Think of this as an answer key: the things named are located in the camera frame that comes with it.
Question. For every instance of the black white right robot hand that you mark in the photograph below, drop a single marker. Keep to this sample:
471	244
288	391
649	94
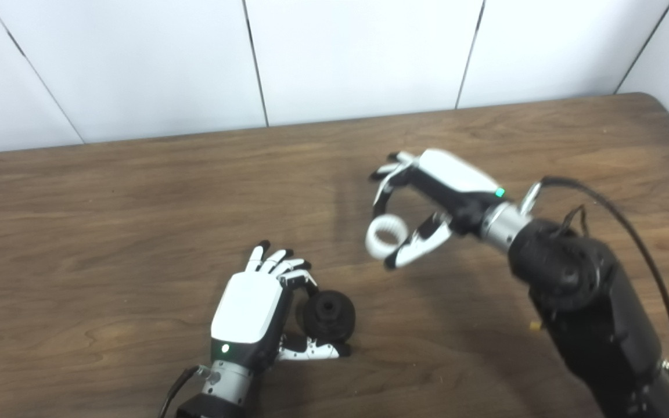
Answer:
456	177

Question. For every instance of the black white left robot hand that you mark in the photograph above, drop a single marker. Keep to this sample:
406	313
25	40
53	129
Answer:
247	313

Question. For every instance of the round black plastic part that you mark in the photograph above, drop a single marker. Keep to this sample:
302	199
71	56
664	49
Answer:
334	319

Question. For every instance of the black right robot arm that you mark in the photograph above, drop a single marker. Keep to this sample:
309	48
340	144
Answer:
584	302

